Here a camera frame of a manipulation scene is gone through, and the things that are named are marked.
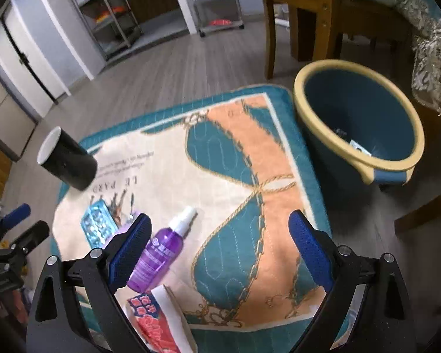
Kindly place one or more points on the wooden chair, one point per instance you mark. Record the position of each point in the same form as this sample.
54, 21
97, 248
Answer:
317, 27

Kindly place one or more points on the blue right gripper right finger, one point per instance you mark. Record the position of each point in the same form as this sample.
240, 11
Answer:
306, 239

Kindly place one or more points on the blue blister pack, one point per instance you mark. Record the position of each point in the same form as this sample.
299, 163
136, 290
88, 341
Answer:
97, 224

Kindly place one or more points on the white cabinet doors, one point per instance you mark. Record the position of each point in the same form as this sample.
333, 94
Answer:
25, 65

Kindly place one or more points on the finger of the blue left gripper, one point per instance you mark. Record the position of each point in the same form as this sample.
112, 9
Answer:
16, 216

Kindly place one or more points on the red white snack wrapper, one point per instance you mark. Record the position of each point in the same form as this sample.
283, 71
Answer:
159, 321

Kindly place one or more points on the metal storage shelf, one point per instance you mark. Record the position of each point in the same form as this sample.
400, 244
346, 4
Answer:
111, 24

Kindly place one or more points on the teal beige patterned rug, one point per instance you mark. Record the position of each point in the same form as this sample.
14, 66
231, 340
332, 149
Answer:
240, 160

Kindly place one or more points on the teal yellow-rimmed trash bin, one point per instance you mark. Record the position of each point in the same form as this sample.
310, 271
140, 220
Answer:
375, 113

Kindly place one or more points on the black white-lined cup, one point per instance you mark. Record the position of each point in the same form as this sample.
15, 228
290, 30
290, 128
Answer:
64, 158

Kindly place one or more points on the purple spray bottle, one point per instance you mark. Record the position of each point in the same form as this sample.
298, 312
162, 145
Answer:
161, 251

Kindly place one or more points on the lace patterned tablecloth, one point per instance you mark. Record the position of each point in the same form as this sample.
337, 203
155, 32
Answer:
425, 18

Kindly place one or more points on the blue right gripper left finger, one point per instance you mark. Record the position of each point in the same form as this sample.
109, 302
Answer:
124, 250

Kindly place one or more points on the white wheeled cart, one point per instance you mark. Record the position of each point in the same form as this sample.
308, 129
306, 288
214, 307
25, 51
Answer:
216, 15

